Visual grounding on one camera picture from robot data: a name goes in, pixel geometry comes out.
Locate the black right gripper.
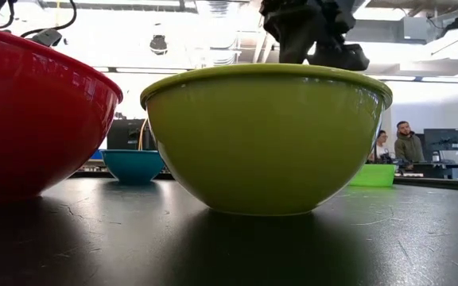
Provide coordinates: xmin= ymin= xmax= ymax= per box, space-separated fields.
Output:
xmin=259 ymin=0 xmax=371 ymax=72

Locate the person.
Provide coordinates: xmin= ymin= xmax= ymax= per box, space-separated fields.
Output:
xmin=394 ymin=120 xmax=425 ymax=163
xmin=367 ymin=129 xmax=391 ymax=164

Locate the olive green bowl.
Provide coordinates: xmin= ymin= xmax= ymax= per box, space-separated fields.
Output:
xmin=140 ymin=63 xmax=394 ymax=217

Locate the black computer monitor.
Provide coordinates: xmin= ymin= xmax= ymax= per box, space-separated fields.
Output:
xmin=423 ymin=128 xmax=458 ymax=152

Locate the black desk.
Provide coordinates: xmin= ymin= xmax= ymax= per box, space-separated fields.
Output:
xmin=395 ymin=158 xmax=458 ymax=180

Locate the dark round ceiling fixture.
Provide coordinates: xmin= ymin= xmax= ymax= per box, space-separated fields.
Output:
xmin=149 ymin=34 xmax=169 ymax=56

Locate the black box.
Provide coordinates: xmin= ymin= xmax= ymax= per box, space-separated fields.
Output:
xmin=107 ymin=118 xmax=157 ymax=151

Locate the small teal bowl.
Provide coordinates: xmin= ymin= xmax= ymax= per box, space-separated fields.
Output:
xmin=100 ymin=149 xmax=166 ymax=184

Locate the large red bowl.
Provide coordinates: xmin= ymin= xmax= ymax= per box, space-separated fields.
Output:
xmin=0 ymin=21 xmax=124 ymax=199

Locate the yellow cable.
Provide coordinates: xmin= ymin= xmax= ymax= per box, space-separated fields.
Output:
xmin=138 ymin=118 xmax=149 ymax=151

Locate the grey cable connector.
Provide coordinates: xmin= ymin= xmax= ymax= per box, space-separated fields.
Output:
xmin=31 ymin=28 xmax=63 ymax=48

